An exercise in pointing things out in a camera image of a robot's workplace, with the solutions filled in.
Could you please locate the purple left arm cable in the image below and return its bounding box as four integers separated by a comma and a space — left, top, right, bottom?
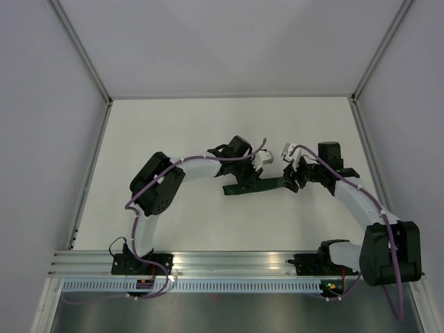
60, 137, 268, 306

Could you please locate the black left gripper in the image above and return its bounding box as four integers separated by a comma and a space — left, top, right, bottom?
231, 157, 263, 191

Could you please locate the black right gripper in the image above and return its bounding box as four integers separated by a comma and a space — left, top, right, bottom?
278, 155, 325, 194

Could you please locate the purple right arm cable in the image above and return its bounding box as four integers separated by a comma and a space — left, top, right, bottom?
294, 144, 405, 322

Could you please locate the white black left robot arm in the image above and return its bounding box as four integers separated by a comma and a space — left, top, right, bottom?
111, 135, 273, 276

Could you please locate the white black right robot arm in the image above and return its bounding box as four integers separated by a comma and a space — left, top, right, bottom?
282, 142, 422, 286

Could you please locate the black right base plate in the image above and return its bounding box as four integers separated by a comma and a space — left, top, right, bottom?
287, 253, 358, 277

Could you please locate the white slotted cable duct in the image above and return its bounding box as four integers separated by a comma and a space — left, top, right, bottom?
62, 279, 321, 293

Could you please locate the aluminium frame rail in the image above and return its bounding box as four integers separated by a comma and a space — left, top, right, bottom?
48, 250, 340, 279

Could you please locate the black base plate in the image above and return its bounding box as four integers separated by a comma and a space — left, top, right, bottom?
287, 253, 358, 277
111, 253, 173, 275

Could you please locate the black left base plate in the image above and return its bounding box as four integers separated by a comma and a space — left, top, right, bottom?
111, 253, 173, 275

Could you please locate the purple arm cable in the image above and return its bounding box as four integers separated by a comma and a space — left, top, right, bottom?
60, 137, 268, 306
294, 144, 405, 322

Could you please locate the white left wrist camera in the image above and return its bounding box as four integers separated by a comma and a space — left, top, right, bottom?
252, 149, 274, 171

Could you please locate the green cloth napkin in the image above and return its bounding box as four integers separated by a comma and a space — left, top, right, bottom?
223, 177, 285, 196

